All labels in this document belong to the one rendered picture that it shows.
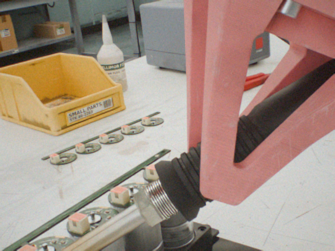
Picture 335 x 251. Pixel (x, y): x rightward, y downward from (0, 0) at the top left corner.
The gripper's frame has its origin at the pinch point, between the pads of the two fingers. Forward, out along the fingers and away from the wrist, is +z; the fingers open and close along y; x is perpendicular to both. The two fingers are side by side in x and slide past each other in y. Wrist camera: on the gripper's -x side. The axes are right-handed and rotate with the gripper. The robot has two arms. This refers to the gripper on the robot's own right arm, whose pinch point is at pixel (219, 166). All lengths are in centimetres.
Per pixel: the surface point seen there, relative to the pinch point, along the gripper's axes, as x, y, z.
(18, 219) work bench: -5.4, -18.0, 14.3
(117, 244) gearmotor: -1.4, -3.9, 6.3
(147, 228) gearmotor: 0.1, -5.5, 6.0
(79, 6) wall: 5, -582, 54
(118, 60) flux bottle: 1.1, -48.0, 5.8
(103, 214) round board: -2.3, -5.1, 5.7
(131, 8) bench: 33, -340, 18
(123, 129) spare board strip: 2.1, -32.2, 9.7
